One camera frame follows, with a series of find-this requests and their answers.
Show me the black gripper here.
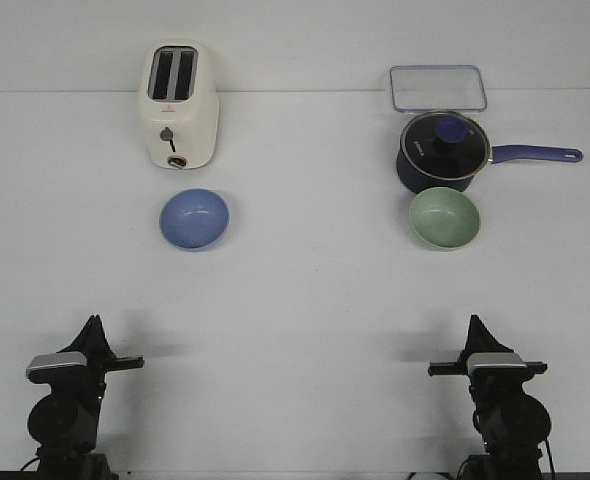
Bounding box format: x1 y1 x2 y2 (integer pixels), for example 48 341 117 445
58 315 144 395
428 314 547 395

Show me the green bowl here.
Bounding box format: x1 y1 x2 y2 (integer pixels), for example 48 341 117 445
409 187 481 251

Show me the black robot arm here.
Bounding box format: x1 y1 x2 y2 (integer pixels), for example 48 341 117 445
428 314 552 479
26 315 145 479

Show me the blue bowl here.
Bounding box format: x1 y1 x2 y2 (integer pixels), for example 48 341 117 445
158 188 230 251

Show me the dark blue saucepan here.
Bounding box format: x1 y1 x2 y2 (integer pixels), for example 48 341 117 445
396 110 583 194

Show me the glass pot lid blue knob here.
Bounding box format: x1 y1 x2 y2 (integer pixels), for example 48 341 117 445
400 111 491 180

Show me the white two-slot toaster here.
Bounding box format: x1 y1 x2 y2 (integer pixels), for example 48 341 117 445
137 39 220 170

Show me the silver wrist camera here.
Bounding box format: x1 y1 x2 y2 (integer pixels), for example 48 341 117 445
466 352 527 377
26 351 88 384

